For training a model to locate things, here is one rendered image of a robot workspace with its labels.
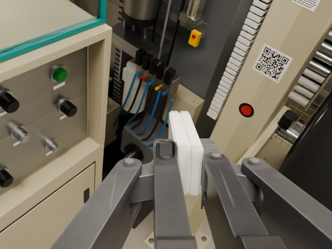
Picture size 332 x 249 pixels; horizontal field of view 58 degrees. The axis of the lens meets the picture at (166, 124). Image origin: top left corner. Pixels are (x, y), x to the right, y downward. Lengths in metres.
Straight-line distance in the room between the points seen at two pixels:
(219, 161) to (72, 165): 0.71
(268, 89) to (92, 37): 0.45
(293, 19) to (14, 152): 0.67
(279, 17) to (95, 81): 0.44
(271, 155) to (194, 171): 1.01
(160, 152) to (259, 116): 0.72
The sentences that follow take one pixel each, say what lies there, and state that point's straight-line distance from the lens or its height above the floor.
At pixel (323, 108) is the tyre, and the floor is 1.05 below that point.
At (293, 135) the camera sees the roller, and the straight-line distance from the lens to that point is 1.12.
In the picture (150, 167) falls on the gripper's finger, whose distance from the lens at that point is 0.16.
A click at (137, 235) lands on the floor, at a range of 1.73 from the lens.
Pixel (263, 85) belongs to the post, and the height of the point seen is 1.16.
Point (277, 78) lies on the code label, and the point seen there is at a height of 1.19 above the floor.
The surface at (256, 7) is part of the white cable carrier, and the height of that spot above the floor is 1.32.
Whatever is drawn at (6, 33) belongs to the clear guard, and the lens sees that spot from 0.54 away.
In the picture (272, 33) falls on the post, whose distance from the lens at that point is 0.76.
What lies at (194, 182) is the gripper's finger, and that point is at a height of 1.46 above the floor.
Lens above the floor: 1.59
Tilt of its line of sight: 46 degrees down
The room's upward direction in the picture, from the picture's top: 16 degrees clockwise
